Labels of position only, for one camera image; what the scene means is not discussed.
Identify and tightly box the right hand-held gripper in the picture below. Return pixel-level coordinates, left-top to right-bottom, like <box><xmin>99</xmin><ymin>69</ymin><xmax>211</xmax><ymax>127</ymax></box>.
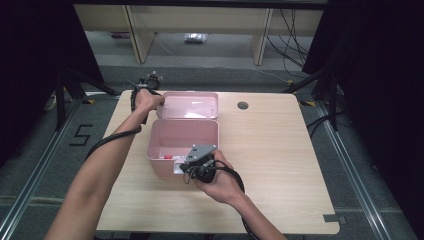
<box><xmin>178</xmin><ymin>143</ymin><xmax>220</xmax><ymax>184</ymax></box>

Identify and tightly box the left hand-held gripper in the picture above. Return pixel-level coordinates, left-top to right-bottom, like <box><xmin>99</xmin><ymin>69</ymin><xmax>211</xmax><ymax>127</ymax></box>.
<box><xmin>134</xmin><ymin>70</ymin><xmax>165</xmax><ymax>92</ymax></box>

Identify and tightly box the pink storage box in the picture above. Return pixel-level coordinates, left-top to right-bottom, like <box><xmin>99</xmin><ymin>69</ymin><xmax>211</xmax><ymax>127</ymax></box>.
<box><xmin>146</xmin><ymin>91</ymin><xmax>221</xmax><ymax>183</ymax></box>

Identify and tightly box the person's left hand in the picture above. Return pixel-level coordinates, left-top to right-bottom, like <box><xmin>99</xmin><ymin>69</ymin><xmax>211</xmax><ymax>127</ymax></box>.
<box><xmin>132</xmin><ymin>87</ymin><xmax>166</xmax><ymax>115</ymax></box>

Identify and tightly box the person's right hand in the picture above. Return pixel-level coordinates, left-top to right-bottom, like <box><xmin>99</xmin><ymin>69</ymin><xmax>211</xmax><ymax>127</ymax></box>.
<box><xmin>194</xmin><ymin>149</ymin><xmax>247</xmax><ymax>206</ymax></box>

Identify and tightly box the clear plastic bag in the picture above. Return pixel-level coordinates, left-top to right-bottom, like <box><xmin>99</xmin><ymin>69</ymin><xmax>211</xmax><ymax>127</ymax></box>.
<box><xmin>183</xmin><ymin>32</ymin><xmax>209</xmax><ymax>44</ymax></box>

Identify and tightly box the black metal stand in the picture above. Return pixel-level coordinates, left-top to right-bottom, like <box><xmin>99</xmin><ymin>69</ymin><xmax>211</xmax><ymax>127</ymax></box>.
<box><xmin>282</xmin><ymin>66</ymin><xmax>340</xmax><ymax>132</ymax></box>
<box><xmin>54</xmin><ymin>68</ymin><xmax>122</xmax><ymax>132</ymax></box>

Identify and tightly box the black curtain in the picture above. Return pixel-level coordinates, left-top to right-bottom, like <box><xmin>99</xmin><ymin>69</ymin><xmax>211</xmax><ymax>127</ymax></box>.
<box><xmin>301</xmin><ymin>0</ymin><xmax>424</xmax><ymax>240</ymax></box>
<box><xmin>0</xmin><ymin>0</ymin><xmax>105</xmax><ymax>168</ymax></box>

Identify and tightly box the grey tape strip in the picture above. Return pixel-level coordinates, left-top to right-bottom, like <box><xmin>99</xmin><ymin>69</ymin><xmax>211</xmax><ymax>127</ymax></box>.
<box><xmin>322</xmin><ymin>213</ymin><xmax>348</xmax><ymax>225</ymax></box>

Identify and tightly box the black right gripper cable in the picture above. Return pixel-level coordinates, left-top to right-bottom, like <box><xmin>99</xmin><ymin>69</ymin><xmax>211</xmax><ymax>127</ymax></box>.
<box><xmin>182</xmin><ymin>159</ymin><xmax>260</xmax><ymax>240</ymax></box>

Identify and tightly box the aluminium floor rail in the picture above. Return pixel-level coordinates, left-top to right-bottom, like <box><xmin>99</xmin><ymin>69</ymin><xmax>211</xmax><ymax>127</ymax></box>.
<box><xmin>314</xmin><ymin>101</ymin><xmax>394</xmax><ymax>240</ymax></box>
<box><xmin>0</xmin><ymin>99</ymin><xmax>83</xmax><ymax>240</ymax></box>

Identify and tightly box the bundle of black cables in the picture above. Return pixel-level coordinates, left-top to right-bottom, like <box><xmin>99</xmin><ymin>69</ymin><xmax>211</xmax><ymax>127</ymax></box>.
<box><xmin>265</xmin><ymin>9</ymin><xmax>310</xmax><ymax>80</ymax></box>

